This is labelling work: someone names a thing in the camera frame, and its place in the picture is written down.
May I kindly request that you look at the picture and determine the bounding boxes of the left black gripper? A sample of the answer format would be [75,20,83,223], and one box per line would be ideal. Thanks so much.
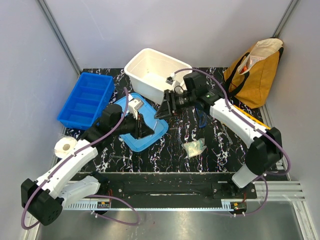
[111,110,155,140]

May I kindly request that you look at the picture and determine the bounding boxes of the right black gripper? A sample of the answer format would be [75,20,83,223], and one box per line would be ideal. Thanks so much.
[154,89,196,121]

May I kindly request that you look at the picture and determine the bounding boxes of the packet of gloves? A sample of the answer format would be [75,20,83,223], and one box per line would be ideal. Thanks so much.
[181,138,207,159]

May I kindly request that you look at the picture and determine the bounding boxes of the yellow test tube rack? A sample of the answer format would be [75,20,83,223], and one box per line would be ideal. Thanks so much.
[210,101,271,133]

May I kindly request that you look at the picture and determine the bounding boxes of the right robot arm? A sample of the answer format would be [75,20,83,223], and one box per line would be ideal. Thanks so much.
[154,71,284,198]

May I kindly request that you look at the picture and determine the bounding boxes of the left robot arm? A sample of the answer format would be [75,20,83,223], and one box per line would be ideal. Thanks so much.
[21,104,154,230]

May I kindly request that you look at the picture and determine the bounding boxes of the light blue plastic lid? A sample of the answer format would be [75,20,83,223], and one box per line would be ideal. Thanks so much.
[119,92,169,153]

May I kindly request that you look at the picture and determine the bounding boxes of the white plastic tub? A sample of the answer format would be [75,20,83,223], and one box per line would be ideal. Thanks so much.
[124,48,192,105]

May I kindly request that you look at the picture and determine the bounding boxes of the blue safety glasses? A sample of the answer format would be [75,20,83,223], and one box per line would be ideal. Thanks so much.
[195,108,207,129]

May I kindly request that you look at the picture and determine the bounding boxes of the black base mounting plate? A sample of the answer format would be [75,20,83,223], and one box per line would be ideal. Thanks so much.
[97,172,257,210]

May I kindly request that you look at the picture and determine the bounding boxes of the blue divided organizer tray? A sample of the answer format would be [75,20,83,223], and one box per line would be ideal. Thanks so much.
[57,72,115,130]

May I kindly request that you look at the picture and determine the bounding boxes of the white tape roll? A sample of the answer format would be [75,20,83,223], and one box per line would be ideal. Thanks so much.
[54,136,78,159]

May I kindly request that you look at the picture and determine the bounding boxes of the yellow canvas tote bag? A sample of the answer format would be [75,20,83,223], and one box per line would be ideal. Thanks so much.
[223,37,284,109]

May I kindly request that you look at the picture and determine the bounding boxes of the box inside tote bag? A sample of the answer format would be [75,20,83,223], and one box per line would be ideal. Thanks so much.
[240,55,266,74]

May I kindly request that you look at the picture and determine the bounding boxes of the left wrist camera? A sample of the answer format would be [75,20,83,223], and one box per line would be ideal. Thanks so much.
[128,98,144,120]

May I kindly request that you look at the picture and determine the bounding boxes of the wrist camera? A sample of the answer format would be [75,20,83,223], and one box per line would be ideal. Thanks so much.
[128,98,144,120]
[165,73,176,87]

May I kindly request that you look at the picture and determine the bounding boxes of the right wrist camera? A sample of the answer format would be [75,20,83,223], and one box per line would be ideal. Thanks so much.
[165,73,176,87]

